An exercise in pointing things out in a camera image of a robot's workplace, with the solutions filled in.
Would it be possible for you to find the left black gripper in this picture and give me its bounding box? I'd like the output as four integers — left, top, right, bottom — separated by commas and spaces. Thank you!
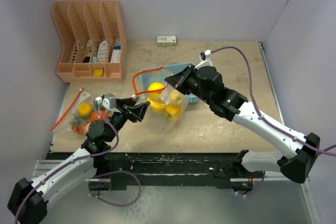
106, 95, 149, 142

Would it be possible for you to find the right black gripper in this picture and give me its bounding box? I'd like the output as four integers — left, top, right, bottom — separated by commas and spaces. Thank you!
165, 63, 213, 104

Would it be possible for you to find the small yellow pear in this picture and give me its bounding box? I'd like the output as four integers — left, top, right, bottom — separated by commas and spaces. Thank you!
147, 98, 166, 113

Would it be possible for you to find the yellow bell pepper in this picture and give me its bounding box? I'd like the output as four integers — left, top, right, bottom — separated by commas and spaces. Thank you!
165, 105, 183, 122

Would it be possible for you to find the small orange pumpkin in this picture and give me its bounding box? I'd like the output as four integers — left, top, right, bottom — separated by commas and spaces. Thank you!
90, 110, 109, 122

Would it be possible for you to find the clear zip bag orange zipper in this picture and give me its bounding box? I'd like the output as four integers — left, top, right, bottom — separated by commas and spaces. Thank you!
51, 88, 112, 140

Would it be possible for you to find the pale yellow pear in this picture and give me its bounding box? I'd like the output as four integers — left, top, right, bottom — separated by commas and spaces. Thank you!
170, 90, 184, 107

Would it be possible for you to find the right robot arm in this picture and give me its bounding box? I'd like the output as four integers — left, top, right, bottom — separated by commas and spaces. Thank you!
165, 65, 320, 184

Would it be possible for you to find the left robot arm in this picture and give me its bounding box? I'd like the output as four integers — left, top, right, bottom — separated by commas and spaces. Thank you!
7, 94, 150, 223

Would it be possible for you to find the blue plastic basket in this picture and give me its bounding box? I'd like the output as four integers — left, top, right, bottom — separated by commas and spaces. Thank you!
138, 62, 202, 104

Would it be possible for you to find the small white green box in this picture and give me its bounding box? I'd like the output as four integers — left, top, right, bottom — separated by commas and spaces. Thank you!
156, 35, 176, 47

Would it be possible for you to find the yellow block in organizer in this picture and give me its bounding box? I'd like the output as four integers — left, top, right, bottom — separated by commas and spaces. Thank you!
93, 69, 104, 77

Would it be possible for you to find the white blue packet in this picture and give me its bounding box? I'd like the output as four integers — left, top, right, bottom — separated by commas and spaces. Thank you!
110, 38, 122, 63

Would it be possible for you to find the white striped packet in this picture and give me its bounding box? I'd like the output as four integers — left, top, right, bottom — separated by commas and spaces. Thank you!
97, 40, 108, 62

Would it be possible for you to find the orange plastic file organizer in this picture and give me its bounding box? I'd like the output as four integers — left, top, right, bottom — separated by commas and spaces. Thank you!
51, 0, 128, 83

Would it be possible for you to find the black white packet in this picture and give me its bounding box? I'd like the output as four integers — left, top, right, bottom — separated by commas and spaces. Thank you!
82, 39, 92, 63

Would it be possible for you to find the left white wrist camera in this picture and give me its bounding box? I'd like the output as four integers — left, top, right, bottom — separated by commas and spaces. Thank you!
93, 93, 117, 111

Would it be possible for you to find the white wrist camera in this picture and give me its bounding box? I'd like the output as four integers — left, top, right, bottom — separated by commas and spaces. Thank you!
93, 93, 117, 111
196, 50, 213, 69

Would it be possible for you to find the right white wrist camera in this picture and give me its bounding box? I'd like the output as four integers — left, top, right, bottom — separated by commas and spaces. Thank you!
196, 50, 213, 69

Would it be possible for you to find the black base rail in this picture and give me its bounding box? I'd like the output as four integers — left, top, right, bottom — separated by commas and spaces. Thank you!
47, 152, 266, 192

